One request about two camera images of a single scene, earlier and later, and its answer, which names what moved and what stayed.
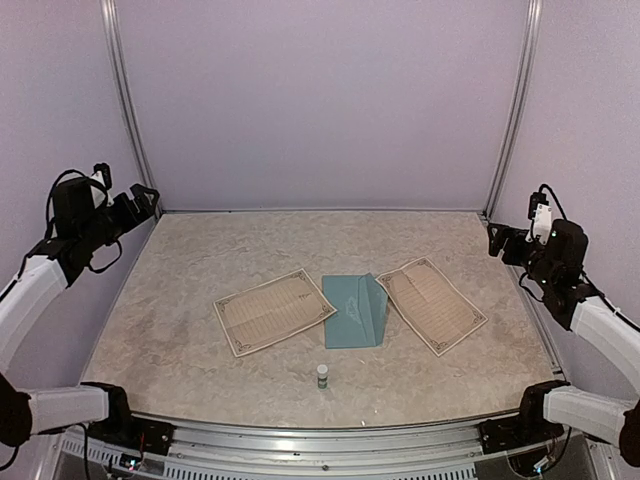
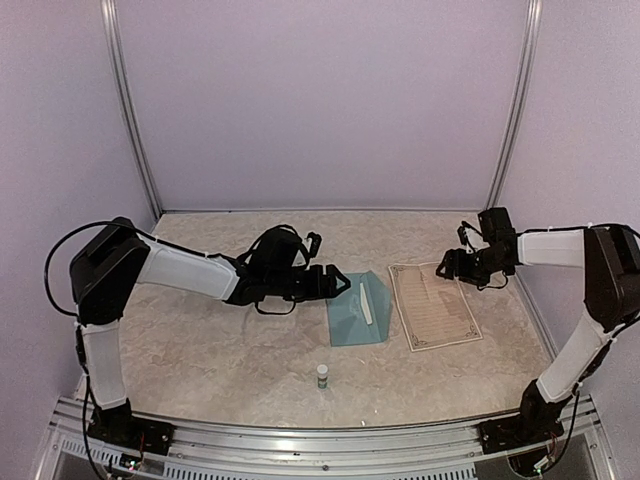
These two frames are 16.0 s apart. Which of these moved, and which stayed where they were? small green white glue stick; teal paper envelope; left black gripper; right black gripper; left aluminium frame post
Moved: right black gripper; left black gripper
Stayed: left aluminium frame post; small green white glue stick; teal paper envelope
